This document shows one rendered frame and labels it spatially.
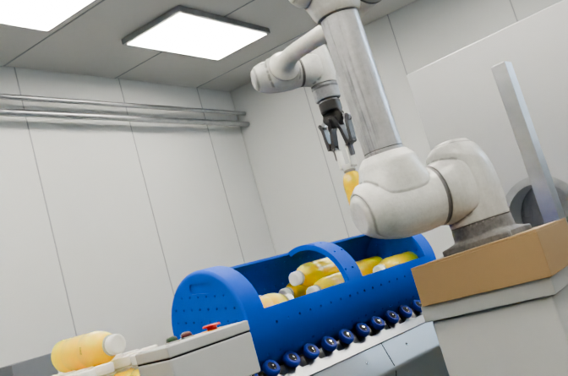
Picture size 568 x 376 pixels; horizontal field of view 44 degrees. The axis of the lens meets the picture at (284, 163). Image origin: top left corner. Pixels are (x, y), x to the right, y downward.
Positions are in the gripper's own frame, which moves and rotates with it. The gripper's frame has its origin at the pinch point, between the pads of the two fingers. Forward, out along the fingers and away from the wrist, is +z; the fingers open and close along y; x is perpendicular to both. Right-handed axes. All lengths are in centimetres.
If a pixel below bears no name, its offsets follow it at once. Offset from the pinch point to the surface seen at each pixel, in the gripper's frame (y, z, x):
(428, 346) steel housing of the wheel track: -14, 63, 6
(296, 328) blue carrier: -13, 45, 59
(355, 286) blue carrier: -14, 40, 33
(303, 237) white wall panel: 370, -8, -393
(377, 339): -12, 56, 27
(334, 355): -11, 55, 45
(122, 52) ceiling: 326, -193, -179
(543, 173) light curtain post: -36, 21, -64
